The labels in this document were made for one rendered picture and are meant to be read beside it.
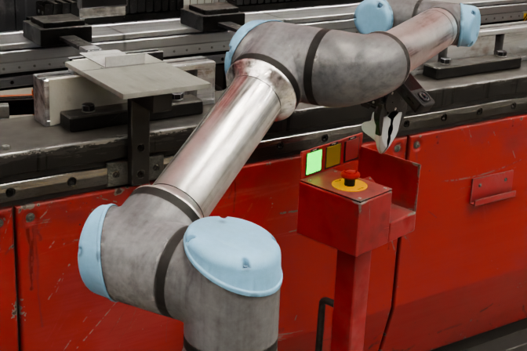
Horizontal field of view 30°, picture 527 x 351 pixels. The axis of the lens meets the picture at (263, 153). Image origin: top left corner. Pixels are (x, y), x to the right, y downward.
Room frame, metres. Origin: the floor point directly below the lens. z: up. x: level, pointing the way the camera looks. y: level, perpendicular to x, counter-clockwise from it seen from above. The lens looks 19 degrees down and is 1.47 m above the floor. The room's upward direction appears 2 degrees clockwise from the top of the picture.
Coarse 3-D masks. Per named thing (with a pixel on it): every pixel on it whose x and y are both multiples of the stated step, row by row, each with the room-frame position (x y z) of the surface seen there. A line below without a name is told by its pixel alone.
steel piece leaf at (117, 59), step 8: (88, 56) 1.93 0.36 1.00; (96, 56) 1.94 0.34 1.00; (104, 56) 1.94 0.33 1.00; (112, 56) 1.86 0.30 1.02; (120, 56) 1.87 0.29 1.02; (128, 56) 1.88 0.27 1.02; (136, 56) 1.89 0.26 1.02; (144, 56) 1.90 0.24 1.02; (104, 64) 1.87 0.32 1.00; (112, 64) 1.86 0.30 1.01; (120, 64) 1.87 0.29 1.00; (128, 64) 1.88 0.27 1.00; (136, 64) 1.89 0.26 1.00
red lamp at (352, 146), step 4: (352, 140) 1.99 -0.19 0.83; (356, 140) 2.00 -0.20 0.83; (348, 144) 1.98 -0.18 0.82; (352, 144) 1.99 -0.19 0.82; (356, 144) 2.00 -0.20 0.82; (348, 148) 1.98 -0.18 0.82; (352, 148) 1.99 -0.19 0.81; (356, 148) 2.00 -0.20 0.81; (348, 152) 1.98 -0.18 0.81; (352, 152) 1.99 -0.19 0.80; (356, 152) 2.00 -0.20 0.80; (348, 156) 1.98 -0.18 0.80; (352, 156) 1.99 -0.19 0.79; (356, 156) 2.00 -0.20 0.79; (344, 160) 1.97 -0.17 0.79; (348, 160) 1.98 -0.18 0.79
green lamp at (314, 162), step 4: (312, 152) 1.89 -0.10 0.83; (316, 152) 1.90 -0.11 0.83; (320, 152) 1.91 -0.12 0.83; (308, 156) 1.88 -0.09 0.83; (312, 156) 1.89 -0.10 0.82; (316, 156) 1.90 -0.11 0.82; (320, 156) 1.91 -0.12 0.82; (308, 160) 1.88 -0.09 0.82; (312, 160) 1.89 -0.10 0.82; (316, 160) 1.90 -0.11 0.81; (320, 160) 1.91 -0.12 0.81; (308, 164) 1.88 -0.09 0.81; (312, 164) 1.89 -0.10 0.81; (316, 164) 1.90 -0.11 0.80; (320, 164) 1.91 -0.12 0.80; (308, 168) 1.88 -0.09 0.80; (312, 168) 1.89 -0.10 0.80; (316, 168) 1.90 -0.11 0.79; (320, 168) 1.91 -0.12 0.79; (308, 172) 1.88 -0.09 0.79; (312, 172) 1.89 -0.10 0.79
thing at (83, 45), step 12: (24, 24) 2.15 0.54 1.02; (36, 24) 2.12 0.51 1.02; (48, 24) 2.09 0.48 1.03; (60, 24) 2.11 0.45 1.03; (72, 24) 2.12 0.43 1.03; (84, 24) 2.14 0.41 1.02; (24, 36) 2.15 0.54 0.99; (36, 36) 2.09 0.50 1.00; (48, 36) 2.08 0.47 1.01; (60, 36) 2.10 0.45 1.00; (72, 36) 2.10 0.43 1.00; (84, 36) 2.13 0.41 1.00; (84, 48) 2.00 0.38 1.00; (96, 48) 2.00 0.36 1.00
